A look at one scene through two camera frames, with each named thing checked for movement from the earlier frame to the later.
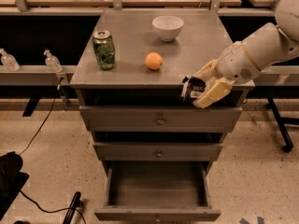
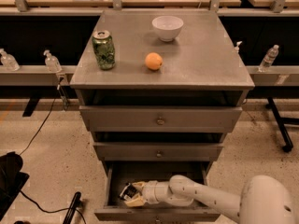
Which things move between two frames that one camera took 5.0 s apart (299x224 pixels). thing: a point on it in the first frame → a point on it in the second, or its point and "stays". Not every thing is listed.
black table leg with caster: [281, 122] stays
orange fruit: [153, 61] stays
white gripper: [235, 63] → [150, 190]
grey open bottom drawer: [157, 190] stays
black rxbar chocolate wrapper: [191, 87] → [127, 192]
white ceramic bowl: [167, 27] stays
